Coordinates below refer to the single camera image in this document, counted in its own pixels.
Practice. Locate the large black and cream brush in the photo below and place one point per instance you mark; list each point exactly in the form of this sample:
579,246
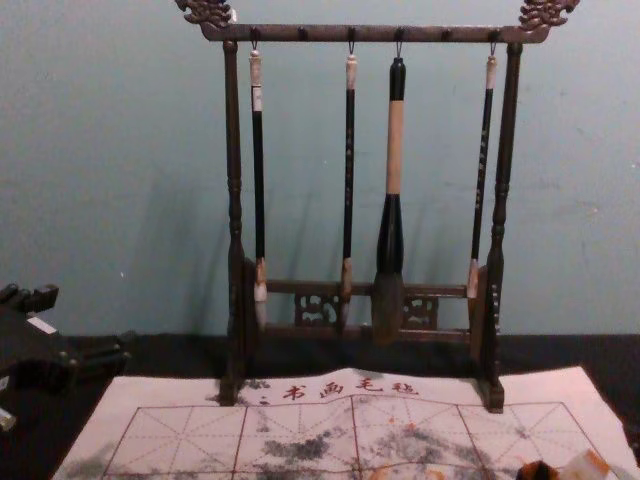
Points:
394,150

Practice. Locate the white and orange object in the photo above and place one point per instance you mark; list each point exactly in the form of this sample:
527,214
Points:
590,466

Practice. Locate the black and orange object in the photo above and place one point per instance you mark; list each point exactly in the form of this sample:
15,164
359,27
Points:
536,471

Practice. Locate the white felt mat, red grid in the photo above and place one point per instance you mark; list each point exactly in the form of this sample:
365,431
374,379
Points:
400,430

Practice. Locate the slim black brush, pale cap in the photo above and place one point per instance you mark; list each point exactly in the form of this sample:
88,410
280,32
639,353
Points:
348,190

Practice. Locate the dark wooden brush rack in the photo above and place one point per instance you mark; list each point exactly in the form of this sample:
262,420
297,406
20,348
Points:
233,200

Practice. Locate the thin black brush, white tip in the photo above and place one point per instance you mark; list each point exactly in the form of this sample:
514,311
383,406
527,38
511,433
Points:
482,175

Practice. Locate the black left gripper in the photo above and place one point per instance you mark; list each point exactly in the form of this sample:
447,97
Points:
30,350

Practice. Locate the black brush with white-banded top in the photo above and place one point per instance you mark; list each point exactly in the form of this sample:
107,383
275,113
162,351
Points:
258,200

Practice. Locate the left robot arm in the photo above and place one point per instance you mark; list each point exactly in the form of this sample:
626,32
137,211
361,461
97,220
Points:
6,419

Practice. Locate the black table cloth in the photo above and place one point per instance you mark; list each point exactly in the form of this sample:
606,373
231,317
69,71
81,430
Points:
50,430

